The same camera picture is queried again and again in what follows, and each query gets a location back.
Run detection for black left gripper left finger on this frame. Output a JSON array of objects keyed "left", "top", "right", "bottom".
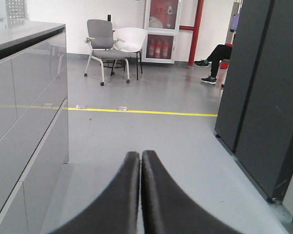
[{"left": 52, "top": 152, "right": 140, "bottom": 234}]

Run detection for grey cabinet block left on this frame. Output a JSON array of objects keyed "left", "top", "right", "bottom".
[{"left": 0, "top": 20, "right": 68, "bottom": 234}]

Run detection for grey cabinet block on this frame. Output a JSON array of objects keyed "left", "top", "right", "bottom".
[
  {"left": 0, "top": 20, "right": 68, "bottom": 234},
  {"left": 215, "top": 0, "right": 293, "bottom": 203}
]

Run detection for seated person legs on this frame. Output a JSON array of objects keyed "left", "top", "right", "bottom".
[{"left": 194, "top": 44, "right": 233, "bottom": 85}]

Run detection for white shell chair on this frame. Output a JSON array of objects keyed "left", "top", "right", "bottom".
[{"left": 113, "top": 27, "right": 148, "bottom": 80}]

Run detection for fire extinguisher cabinet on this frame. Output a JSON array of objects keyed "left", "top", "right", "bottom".
[{"left": 142, "top": 0, "right": 183, "bottom": 64}]

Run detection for red pipe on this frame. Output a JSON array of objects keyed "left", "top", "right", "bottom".
[{"left": 179, "top": 0, "right": 204, "bottom": 69}]

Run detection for grey cabinet block right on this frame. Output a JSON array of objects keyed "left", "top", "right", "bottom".
[{"left": 215, "top": 0, "right": 293, "bottom": 203}]

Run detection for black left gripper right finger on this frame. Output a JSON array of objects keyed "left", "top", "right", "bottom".
[{"left": 141, "top": 150, "right": 238, "bottom": 234}]

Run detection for grey office chair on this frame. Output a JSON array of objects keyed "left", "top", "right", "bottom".
[{"left": 85, "top": 19, "right": 130, "bottom": 86}]

